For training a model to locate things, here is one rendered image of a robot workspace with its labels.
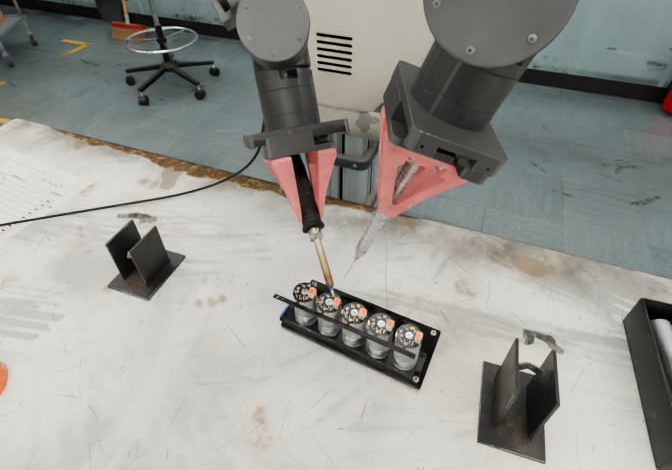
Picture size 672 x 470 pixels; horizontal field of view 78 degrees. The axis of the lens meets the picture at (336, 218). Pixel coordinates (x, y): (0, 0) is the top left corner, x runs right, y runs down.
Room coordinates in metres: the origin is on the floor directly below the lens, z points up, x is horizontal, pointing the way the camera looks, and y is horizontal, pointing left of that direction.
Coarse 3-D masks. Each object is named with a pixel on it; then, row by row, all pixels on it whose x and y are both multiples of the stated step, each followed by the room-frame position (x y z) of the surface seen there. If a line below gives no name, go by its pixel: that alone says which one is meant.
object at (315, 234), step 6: (312, 228) 0.32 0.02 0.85; (318, 228) 0.32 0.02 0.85; (312, 234) 0.31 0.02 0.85; (318, 234) 0.31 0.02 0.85; (312, 240) 0.31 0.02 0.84; (318, 240) 0.31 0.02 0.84; (318, 246) 0.30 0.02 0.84; (318, 252) 0.30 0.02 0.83; (324, 252) 0.30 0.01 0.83; (324, 258) 0.29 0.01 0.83; (324, 264) 0.29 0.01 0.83; (324, 270) 0.28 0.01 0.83; (324, 276) 0.28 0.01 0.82; (330, 276) 0.27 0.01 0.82; (330, 282) 0.27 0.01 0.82
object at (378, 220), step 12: (408, 168) 0.25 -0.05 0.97; (396, 180) 0.26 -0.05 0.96; (408, 180) 0.25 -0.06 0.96; (396, 192) 0.25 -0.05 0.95; (372, 216) 0.26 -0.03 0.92; (384, 216) 0.25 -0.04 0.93; (372, 228) 0.25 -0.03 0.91; (360, 240) 0.26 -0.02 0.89; (372, 240) 0.26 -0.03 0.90; (360, 252) 0.25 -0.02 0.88
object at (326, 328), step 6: (330, 300) 0.25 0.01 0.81; (336, 312) 0.24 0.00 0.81; (318, 318) 0.25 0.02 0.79; (336, 318) 0.24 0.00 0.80; (318, 324) 0.25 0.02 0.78; (324, 324) 0.24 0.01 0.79; (330, 324) 0.24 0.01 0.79; (324, 330) 0.24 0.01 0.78; (330, 330) 0.24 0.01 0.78; (336, 330) 0.24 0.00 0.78
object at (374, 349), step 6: (378, 324) 0.22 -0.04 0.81; (384, 324) 0.22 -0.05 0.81; (378, 336) 0.21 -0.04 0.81; (384, 336) 0.21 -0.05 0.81; (390, 336) 0.22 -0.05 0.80; (372, 342) 0.22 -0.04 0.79; (390, 342) 0.22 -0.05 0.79; (366, 348) 0.22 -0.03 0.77; (372, 348) 0.22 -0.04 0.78; (378, 348) 0.21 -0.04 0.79; (384, 348) 0.21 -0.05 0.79; (372, 354) 0.22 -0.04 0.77; (378, 354) 0.21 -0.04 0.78; (384, 354) 0.21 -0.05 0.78
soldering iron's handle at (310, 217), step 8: (296, 160) 0.39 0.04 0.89; (296, 168) 0.38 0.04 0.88; (304, 168) 0.38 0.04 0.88; (296, 176) 0.37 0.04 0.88; (304, 176) 0.37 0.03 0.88; (296, 184) 0.36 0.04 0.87; (304, 184) 0.36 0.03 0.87; (304, 192) 0.35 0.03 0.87; (312, 192) 0.36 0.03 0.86; (304, 200) 0.35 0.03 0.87; (312, 200) 0.35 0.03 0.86; (304, 208) 0.34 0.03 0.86; (312, 208) 0.34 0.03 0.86; (304, 216) 0.33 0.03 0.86; (312, 216) 0.33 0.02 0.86; (304, 224) 0.32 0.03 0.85; (312, 224) 0.32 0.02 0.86; (320, 224) 0.32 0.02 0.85; (304, 232) 0.32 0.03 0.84
